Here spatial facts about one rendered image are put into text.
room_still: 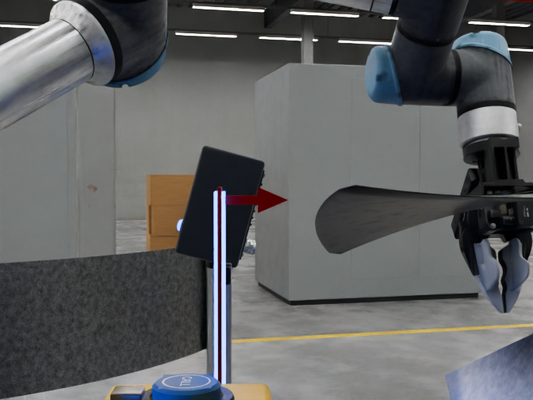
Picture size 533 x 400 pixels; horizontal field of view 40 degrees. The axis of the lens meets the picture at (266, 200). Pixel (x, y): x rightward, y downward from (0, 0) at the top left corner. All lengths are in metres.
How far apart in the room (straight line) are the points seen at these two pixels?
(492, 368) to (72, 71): 0.58
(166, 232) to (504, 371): 8.06
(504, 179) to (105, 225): 4.08
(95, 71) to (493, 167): 0.51
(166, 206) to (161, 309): 6.12
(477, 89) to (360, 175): 6.01
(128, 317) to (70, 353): 0.23
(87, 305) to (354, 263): 4.85
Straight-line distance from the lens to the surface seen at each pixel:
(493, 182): 0.93
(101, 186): 4.85
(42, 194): 6.58
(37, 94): 0.91
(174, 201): 8.69
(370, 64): 0.98
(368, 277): 7.08
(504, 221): 0.93
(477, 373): 0.74
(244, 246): 1.28
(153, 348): 2.59
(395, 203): 0.64
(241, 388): 0.46
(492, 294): 0.97
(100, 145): 4.86
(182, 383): 0.44
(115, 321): 2.46
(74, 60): 0.93
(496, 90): 0.99
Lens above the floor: 1.20
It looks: 2 degrees down
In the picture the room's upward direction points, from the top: straight up
